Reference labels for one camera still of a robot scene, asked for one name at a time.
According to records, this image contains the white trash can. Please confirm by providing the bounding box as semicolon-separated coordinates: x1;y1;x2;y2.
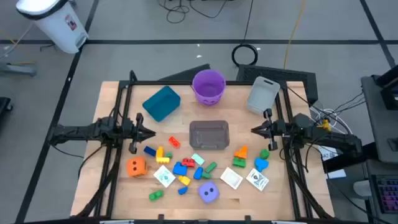
15;0;90;54

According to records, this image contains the black flat panel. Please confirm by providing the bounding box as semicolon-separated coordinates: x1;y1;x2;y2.
158;63;211;82

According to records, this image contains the black keyboard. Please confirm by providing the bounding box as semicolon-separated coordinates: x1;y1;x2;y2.
371;174;398;215

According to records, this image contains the orange stepped brick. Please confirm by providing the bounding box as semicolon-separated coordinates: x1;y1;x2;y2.
233;145;249;160

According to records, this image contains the grey desk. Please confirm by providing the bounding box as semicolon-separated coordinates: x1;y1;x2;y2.
360;75;398;165

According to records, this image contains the red-orange long brick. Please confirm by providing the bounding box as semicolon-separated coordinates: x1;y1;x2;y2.
168;136;182;149

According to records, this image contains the grey stand foot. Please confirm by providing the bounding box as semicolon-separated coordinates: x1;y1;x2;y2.
0;62;37;77

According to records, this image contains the blue heart-shaped brick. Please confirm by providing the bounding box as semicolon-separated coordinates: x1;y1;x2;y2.
254;157;270;173

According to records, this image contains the black desk device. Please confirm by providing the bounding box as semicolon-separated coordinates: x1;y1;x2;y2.
372;63;398;111

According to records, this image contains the white paper label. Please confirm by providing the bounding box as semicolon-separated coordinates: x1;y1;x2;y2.
317;144;339;162

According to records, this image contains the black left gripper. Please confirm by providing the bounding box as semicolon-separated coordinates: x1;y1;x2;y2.
122;113;156;154

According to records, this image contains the purple plastic bucket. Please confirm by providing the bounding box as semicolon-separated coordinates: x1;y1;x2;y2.
192;69;227;107

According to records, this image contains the black perforated panel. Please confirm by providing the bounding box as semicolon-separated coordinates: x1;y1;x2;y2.
236;64;318;103

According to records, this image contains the white card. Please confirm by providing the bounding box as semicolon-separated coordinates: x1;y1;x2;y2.
245;168;270;192

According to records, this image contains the green two-stud brick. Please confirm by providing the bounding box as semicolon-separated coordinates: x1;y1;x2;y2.
149;189;165;202

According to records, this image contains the card box teal print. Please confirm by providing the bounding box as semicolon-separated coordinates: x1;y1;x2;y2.
152;164;177;189

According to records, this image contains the grey translucent tray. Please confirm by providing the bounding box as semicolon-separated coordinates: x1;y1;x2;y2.
188;120;231;151

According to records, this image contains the mint green brick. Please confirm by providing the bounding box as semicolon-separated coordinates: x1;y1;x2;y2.
190;153;206;166

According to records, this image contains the white round object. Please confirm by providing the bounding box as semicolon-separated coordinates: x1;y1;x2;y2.
353;180;373;197

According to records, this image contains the orange foam die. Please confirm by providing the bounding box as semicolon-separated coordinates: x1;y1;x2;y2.
126;156;148;179

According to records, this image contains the purple foam die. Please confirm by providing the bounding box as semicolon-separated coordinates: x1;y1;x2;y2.
198;181;221;205

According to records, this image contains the white plastic basket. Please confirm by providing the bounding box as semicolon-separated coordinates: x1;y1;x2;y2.
246;76;281;115

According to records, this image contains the teal plastic bin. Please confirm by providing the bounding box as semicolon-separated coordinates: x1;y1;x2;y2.
142;85;182;123

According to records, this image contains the coiled black cable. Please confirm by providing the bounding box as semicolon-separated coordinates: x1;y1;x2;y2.
231;0;259;67

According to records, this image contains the yellow cable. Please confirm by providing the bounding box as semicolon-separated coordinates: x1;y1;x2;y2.
283;0;307;70

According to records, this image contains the plain white card box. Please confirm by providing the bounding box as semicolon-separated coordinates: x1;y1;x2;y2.
220;167;244;190

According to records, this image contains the yellow stepped brick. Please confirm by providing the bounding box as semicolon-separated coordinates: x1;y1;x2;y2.
155;146;171;164

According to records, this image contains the white paper sheet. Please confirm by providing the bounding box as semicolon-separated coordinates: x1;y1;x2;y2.
325;169;347;180

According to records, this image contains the green square brick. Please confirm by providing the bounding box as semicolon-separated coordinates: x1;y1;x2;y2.
232;157;247;169

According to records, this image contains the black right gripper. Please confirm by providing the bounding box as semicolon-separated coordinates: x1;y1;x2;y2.
251;108;287;151

